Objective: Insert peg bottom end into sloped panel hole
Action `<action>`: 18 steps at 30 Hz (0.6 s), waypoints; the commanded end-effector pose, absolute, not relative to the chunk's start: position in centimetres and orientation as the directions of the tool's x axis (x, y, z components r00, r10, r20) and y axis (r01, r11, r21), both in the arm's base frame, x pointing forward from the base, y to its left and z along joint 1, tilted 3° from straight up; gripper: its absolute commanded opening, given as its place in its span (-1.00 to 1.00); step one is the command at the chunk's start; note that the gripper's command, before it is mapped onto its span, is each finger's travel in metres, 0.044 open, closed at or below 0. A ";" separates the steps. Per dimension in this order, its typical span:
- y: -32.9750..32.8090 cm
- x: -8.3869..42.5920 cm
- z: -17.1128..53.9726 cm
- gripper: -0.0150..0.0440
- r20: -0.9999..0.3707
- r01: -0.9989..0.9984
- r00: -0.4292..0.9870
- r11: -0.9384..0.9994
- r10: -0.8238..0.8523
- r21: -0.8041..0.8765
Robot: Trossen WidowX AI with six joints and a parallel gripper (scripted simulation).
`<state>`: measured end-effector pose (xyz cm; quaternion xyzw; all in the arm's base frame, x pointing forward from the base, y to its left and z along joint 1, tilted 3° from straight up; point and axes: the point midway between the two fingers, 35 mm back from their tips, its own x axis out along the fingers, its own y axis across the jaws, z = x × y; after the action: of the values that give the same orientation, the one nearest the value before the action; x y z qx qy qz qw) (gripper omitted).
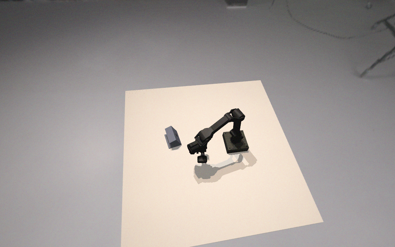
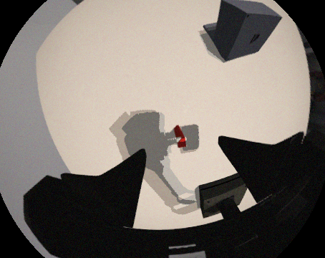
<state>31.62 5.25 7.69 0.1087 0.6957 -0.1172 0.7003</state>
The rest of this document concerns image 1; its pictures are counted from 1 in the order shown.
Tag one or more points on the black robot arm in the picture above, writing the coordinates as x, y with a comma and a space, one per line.
207, 133

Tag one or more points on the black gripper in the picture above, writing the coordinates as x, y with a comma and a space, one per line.
202, 158

